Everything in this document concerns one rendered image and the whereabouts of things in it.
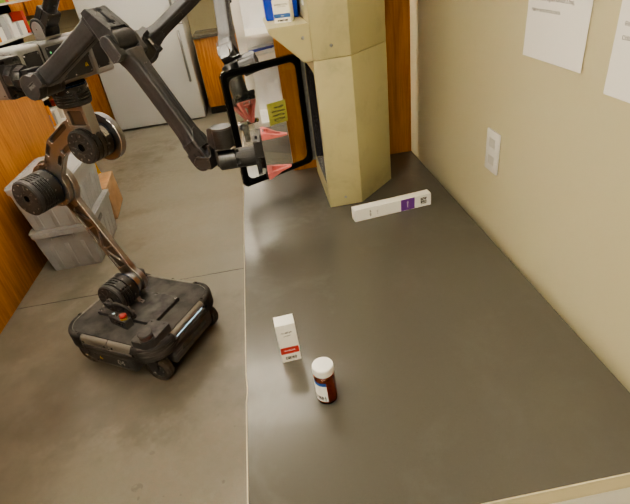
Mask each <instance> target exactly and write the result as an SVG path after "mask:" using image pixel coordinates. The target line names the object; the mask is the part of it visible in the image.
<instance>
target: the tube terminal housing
mask: <svg viewBox="0 0 630 504"><path fill-rule="evenodd" d="M303 2H304V6H302V4H301V0H297V6H298V14H299V16H301V17H302V18H303V19H304V20H305V21H306V22H307V23H308V24H309V29H310V38H311V46H312V54H313V60H312V62H307V64H308V66H309V67H310V69H311V70H312V72H313V74H314V80H315V88H316V96H317V105H318V113H319V120H320V123H321V132H322V140H323V143H322V147H323V155H324V163H325V172H326V180H327V183H326V180H325V178H324V175H323V173H322V170H321V168H320V165H319V162H318V160H317V156H316V160H317V161H316V164H317V171H318V174H319V177H320V180H321V182H322V185H323V188H324V190H325V193H326V196H327V199H328V201H329V204H330V207H336V206H342V205H347V204H353V203H359V202H363V201H364V200H365V199H367V198H368V197H369V196H370V195H372V194H373V193H374V192H375V191H377V190H378V189H379V188H380V187H381V186H383V185H384V184H385V183H386V182H388V181H389V180H390V179H391V161H390V134H389V107H388V80H387V53H386V28H385V1H384V0H303Z"/></svg>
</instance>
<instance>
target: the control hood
mask: <svg viewBox="0 0 630 504"><path fill-rule="evenodd" d="M263 21H264V24H265V27H266V29H267V32H268V33H269V35H271V36H272V37H273V38H274V39H276V40H277V41H278V42H279V43H281V44H282V45H283V46H284V47H286V48H287V49H288V50H289V51H291V52H292V53H293V54H294V55H296V56H297V57H298V58H299V59H301V60H302V61H303V62H306V63H307V62H312V60H313V54H312V46H311V38H310V29H309V24H308V23H307V22H306V21H305V20H304V19H303V18H302V17H301V16H298V17H294V20H293V21H292V22H286V23H278V24H275V22H274V20H273V21H267V20H266V18H265V17H263Z"/></svg>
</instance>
